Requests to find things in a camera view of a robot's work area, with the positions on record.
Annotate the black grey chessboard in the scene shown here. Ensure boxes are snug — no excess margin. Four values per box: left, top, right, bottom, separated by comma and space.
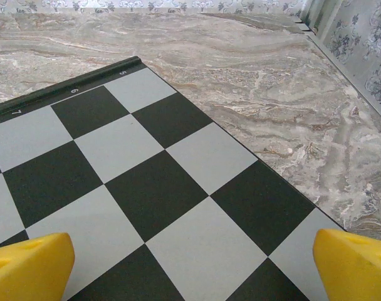
0, 55, 345, 301

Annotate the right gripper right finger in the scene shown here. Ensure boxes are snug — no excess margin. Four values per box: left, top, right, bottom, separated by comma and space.
313, 228, 381, 301

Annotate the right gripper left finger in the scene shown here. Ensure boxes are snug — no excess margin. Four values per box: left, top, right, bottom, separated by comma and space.
0, 232, 76, 301

